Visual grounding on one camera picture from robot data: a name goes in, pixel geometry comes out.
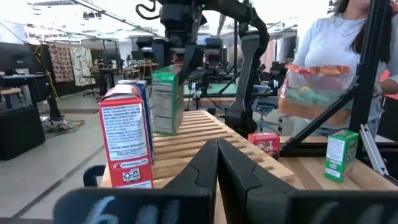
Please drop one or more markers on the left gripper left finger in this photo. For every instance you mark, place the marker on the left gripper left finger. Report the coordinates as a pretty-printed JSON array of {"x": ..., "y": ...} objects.
[{"x": 199, "y": 186}]

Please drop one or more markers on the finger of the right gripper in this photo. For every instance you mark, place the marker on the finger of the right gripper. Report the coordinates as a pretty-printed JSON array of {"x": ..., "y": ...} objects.
[
  {"x": 192, "y": 57},
  {"x": 159, "y": 53}
]

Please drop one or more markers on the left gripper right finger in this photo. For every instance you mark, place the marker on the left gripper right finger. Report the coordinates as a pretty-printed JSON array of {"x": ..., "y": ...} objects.
[{"x": 242, "y": 186}]

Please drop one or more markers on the red Froot Loops cereal box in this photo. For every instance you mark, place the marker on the red Froot Loops cereal box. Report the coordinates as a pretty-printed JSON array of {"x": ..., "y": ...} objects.
[
  {"x": 264, "y": 144},
  {"x": 124, "y": 140}
]

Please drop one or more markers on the green Apple Jacks cereal box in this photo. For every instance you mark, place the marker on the green Apple Jacks cereal box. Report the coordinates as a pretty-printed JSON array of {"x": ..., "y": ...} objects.
[
  {"x": 339, "y": 155},
  {"x": 166, "y": 102}
]

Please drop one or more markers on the blue Frosted Flakes cereal box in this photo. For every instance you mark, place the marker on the blue Frosted Flakes cereal box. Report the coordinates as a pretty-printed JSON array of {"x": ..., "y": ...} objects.
[{"x": 146, "y": 105}]

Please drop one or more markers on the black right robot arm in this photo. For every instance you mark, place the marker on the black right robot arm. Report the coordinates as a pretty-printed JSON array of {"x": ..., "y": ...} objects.
[{"x": 248, "y": 68}]

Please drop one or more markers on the wooden slatted shelf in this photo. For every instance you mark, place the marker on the wooden slatted shelf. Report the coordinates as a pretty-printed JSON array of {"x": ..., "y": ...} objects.
[{"x": 199, "y": 130}]

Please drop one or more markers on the pink hanging garment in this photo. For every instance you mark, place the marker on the pink hanging garment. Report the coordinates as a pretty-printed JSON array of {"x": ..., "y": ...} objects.
[{"x": 270, "y": 56}]

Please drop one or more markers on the pale leafy hanging cloth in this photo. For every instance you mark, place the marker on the pale leafy hanging cloth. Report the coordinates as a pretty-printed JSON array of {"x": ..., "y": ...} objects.
[{"x": 81, "y": 65}]

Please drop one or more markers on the grey office chair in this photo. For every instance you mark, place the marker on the grey office chair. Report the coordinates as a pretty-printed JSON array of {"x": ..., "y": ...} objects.
[{"x": 264, "y": 109}]

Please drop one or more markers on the red patterned hanging cloth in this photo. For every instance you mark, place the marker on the red patterned hanging cloth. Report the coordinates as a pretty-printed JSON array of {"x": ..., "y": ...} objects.
[{"x": 60, "y": 62}]

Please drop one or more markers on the clear plastic bag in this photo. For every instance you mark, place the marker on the clear plastic bag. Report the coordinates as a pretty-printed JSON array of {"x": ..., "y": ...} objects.
[{"x": 311, "y": 90}]

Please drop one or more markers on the person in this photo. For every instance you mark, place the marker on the person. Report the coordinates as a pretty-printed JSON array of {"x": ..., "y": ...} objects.
[{"x": 326, "y": 40}]

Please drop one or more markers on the silver aluminium bar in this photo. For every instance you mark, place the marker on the silver aluminium bar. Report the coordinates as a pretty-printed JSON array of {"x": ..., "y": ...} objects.
[{"x": 373, "y": 149}]

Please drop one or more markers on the black cabinet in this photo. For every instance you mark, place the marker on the black cabinet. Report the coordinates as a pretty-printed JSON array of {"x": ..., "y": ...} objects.
[{"x": 18, "y": 133}]

